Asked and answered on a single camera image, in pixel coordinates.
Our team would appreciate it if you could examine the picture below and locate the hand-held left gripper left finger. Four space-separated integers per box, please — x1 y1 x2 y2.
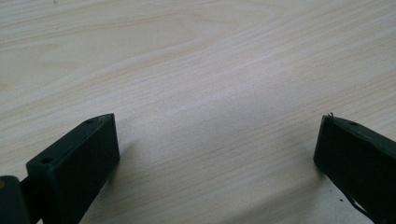
25 113 121 224

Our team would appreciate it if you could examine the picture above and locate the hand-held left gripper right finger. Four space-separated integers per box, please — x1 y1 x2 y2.
313 112 396 224

